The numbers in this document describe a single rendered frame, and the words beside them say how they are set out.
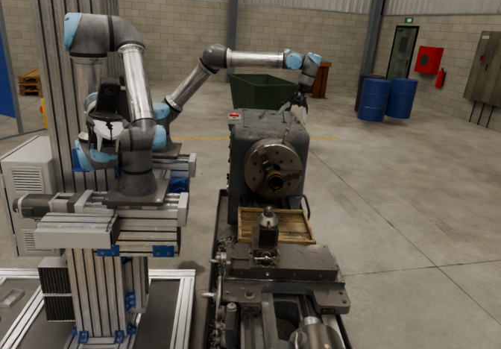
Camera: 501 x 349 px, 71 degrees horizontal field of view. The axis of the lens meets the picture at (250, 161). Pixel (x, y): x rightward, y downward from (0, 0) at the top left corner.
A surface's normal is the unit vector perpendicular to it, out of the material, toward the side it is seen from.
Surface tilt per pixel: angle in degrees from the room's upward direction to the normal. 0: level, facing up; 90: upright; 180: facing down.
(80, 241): 90
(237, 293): 0
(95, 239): 90
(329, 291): 0
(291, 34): 90
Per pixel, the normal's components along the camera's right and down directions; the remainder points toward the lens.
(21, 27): 0.22, 0.36
